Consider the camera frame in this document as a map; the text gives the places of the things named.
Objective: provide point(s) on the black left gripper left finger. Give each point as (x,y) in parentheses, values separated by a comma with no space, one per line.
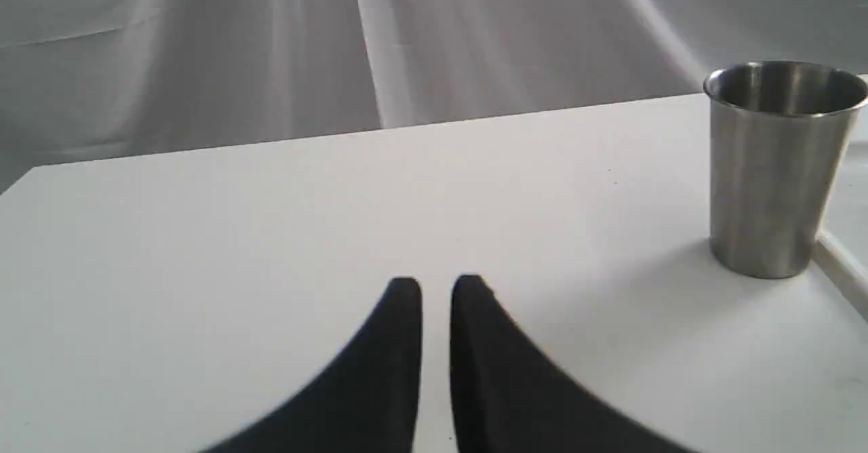
(366,400)

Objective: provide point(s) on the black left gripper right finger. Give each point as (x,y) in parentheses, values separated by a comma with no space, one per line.
(507,396)

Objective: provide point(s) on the stainless steel cup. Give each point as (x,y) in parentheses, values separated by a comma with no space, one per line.
(778,132)

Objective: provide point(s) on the grey fabric backdrop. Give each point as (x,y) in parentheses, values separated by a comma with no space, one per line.
(93,79)

